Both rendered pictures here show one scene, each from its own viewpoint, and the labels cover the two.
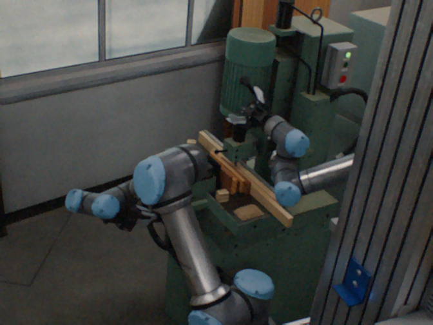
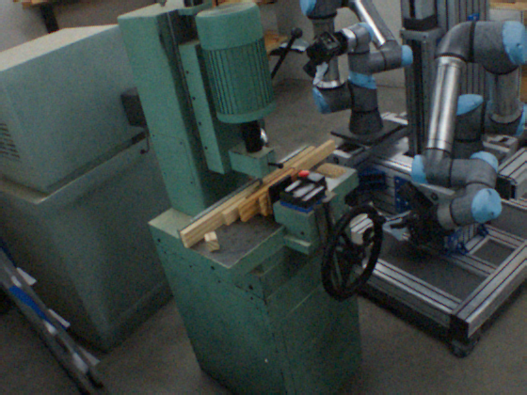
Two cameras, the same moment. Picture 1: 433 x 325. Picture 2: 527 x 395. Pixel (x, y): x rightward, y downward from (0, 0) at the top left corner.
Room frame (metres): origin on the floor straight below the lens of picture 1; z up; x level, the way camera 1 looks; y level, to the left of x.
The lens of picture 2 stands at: (2.13, 1.35, 1.73)
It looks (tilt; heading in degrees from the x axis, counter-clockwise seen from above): 30 degrees down; 264
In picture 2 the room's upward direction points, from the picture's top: 11 degrees counter-clockwise
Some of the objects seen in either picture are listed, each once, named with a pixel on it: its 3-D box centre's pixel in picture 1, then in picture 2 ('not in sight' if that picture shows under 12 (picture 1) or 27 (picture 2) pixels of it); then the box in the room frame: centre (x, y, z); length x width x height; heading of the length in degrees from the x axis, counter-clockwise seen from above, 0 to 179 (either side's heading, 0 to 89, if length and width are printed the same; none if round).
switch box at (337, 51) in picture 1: (339, 65); not in sight; (2.04, -0.42, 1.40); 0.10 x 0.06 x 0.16; 125
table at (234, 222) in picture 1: (209, 186); (287, 216); (1.93, 0.02, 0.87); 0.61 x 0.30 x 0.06; 35
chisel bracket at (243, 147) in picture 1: (241, 149); (252, 161); (1.99, -0.10, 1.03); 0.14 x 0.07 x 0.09; 125
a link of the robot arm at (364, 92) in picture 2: not in sight; (360, 91); (1.44, -0.59, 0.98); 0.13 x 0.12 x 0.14; 0
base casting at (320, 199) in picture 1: (254, 198); (246, 224); (2.05, -0.18, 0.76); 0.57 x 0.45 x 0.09; 125
